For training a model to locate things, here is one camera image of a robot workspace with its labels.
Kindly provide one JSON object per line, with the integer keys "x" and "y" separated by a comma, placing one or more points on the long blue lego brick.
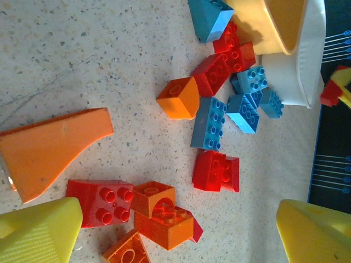
{"x": 209, "y": 123}

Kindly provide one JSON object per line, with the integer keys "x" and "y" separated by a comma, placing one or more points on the small red lego piece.
{"x": 197, "y": 230}

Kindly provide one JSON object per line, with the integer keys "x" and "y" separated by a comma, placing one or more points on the long orange lego brick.
{"x": 164, "y": 233}

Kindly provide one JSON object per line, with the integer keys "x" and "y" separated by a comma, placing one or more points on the long red lego brick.
{"x": 211, "y": 75}

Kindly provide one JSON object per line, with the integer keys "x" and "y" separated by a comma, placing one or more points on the red square lego brick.
{"x": 101, "y": 204}

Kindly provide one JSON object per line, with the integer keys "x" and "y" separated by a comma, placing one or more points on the white plastic container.
{"x": 282, "y": 79}

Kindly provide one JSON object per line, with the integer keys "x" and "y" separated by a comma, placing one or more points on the blue wedge lego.
{"x": 205, "y": 19}

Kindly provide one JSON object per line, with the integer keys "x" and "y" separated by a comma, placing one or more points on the orange arch lego brick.
{"x": 149, "y": 198}

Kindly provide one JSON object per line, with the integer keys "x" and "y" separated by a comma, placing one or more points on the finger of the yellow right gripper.
{"x": 346, "y": 101}
{"x": 340, "y": 76}

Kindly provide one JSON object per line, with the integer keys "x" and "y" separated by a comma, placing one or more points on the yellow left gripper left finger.
{"x": 33, "y": 238}

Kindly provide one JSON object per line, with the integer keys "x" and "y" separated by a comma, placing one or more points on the orange curved lego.
{"x": 178, "y": 100}

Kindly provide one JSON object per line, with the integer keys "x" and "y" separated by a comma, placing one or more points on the yellow plastic container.
{"x": 246, "y": 16}

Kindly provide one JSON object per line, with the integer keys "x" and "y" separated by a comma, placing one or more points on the large orange slope lego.
{"x": 46, "y": 153}

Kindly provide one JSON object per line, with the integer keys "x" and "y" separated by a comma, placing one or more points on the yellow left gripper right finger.
{"x": 315, "y": 235}

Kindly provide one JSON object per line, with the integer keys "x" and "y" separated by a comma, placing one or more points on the red lego with slope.
{"x": 211, "y": 170}

